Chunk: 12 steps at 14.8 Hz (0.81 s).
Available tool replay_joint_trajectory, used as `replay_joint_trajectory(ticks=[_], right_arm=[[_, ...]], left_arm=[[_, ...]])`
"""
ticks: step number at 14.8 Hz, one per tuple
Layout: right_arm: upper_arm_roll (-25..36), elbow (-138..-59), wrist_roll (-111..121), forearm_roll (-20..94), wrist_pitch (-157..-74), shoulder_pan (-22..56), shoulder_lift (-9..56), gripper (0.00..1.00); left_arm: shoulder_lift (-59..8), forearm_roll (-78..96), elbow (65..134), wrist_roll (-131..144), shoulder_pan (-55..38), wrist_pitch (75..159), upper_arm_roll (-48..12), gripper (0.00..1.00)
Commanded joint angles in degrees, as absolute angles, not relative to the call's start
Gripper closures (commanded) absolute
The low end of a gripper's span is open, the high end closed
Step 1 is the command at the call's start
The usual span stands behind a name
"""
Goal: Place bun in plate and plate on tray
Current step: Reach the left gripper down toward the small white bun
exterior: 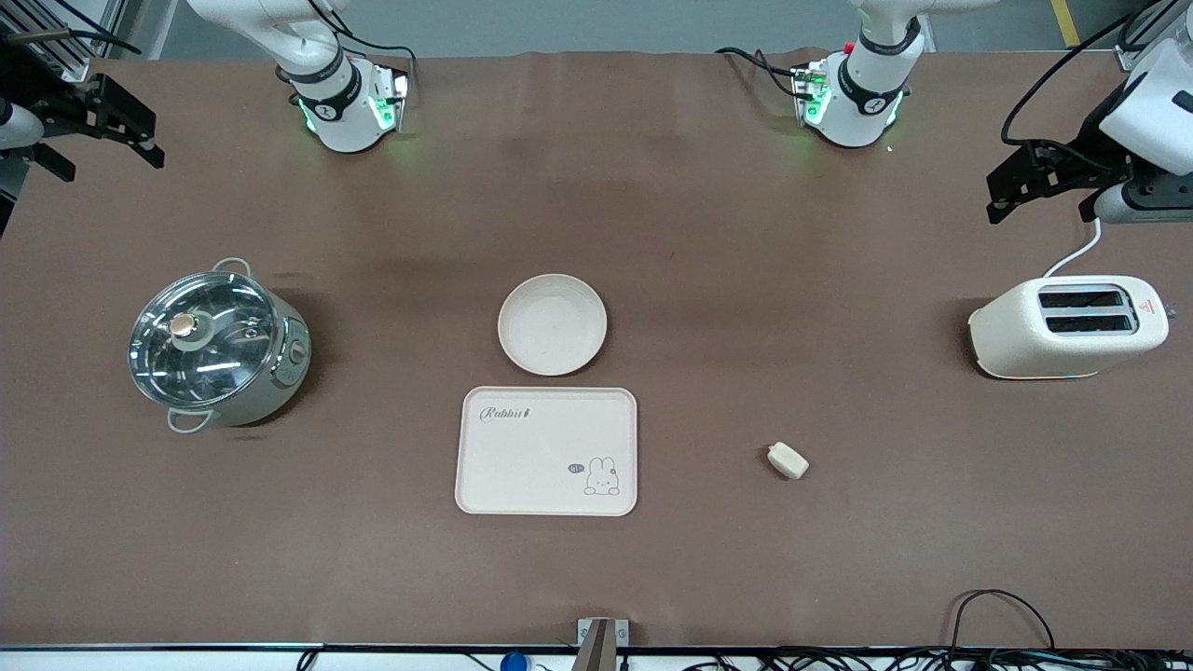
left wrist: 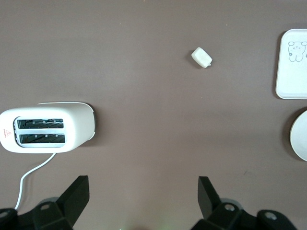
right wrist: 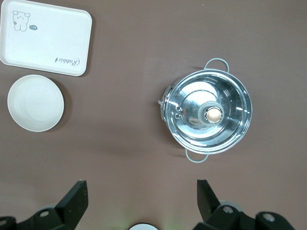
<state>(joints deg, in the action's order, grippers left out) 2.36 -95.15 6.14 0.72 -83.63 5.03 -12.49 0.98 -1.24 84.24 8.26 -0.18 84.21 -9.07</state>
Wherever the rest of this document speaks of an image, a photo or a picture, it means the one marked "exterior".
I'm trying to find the round cream plate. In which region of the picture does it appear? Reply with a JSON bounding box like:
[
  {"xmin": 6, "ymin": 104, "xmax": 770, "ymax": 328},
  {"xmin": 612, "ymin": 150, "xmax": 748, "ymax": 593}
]
[{"xmin": 497, "ymin": 273, "xmax": 609, "ymax": 377}]

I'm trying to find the small white bun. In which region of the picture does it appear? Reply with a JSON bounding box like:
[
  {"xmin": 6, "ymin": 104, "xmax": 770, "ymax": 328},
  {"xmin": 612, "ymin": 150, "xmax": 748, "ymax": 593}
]
[{"xmin": 766, "ymin": 442, "xmax": 810, "ymax": 481}]

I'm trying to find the grey metal camera bracket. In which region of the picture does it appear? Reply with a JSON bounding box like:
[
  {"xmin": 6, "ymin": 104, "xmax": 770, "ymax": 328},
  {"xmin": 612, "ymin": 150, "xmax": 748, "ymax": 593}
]
[{"xmin": 576, "ymin": 616, "xmax": 631, "ymax": 671}]

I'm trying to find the black left arm base cable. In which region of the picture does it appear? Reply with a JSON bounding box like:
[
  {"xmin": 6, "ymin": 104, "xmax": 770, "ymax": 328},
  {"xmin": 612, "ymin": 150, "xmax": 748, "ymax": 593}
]
[{"xmin": 715, "ymin": 46, "xmax": 804, "ymax": 101}]

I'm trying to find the steel electric cooking pot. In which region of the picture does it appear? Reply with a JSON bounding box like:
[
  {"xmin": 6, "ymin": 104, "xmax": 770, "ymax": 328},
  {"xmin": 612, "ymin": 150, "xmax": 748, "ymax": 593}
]
[{"xmin": 128, "ymin": 257, "xmax": 312, "ymax": 435}]

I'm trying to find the black cable bundle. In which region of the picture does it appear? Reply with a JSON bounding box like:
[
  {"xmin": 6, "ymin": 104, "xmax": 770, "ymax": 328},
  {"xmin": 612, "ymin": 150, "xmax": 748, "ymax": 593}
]
[{"xmin": 652, "ymin": 647, "xmax": 1193, "ymax": 671}]

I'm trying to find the aluminium frame profile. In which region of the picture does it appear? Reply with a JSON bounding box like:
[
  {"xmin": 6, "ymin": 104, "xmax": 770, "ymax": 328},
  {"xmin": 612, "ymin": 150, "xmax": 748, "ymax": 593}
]
[
  {"xmin": 1114, "ymin": 0, "xmax": 1193, "ymax": 74},
  {"xmin": 0, "ymin": 0, "xmax": 131, "ymax": 87}
]

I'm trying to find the cream two-slot toaster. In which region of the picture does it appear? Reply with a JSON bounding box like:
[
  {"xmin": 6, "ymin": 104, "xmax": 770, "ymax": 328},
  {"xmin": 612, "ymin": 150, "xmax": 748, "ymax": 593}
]
[{"xmin": 967, "ymin": 274, "xmax": 1171, "ymax": 380}]

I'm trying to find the glass pot lid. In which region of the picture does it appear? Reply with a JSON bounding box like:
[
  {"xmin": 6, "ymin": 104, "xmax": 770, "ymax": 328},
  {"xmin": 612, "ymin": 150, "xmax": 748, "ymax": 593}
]
[{"xmin": 128, "ymin": 271, "xmax": 281, "ymax": 409}]

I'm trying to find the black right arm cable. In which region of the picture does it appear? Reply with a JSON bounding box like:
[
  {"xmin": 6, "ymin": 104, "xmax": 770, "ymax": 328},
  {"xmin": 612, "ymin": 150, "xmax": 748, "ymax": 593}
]
[{"xmin": 306, "ymin": 0, "xmax": 418, "ymax": 94}]

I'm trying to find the cream rabbit print tray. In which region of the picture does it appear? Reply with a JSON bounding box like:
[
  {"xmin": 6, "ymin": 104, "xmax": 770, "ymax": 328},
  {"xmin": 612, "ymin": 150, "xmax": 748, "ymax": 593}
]
[{"xmin": 454, "ymin": 386, "xmax": 639, "ymax": 517}]

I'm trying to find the black looped cable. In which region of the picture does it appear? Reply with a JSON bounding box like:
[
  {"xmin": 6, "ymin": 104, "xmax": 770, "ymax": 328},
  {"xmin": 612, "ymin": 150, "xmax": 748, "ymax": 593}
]
[{"xmin": 949, "ymin": 588, "xmax": 1057, "ymax": 653}]

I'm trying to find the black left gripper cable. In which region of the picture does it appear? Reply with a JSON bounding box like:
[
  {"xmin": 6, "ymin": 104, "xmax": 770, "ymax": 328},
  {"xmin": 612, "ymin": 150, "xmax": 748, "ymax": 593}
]
[{"xmin": 1000, "ymin": 0, "xmax": 1177, "ymax": 152}]

